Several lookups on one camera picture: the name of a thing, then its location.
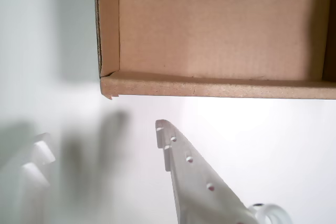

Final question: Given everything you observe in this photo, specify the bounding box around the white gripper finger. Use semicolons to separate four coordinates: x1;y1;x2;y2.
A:
15;132;57;224
154;119;260;224

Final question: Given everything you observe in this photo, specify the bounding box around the brown cardboard box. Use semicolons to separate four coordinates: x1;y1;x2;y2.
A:
93;0;336;101

